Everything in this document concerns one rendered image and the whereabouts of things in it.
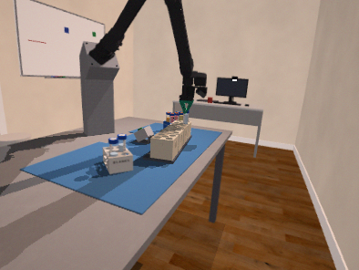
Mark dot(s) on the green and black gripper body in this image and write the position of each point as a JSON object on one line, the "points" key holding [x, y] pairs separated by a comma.
{"points": [[183, 96]]}

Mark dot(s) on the blue tube rack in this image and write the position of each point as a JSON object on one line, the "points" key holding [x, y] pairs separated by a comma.
{"points": [[165, 124]]}

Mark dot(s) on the blue table mat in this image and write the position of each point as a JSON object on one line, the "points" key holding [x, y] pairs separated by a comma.
{"points": [[83, 170]]}

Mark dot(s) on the blue-capped graduated tube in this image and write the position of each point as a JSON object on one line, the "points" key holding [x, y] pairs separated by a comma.
{"points": [[122, 142]]}

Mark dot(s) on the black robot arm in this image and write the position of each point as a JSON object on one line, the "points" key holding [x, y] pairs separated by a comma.
{"points": [[113, 39]]}

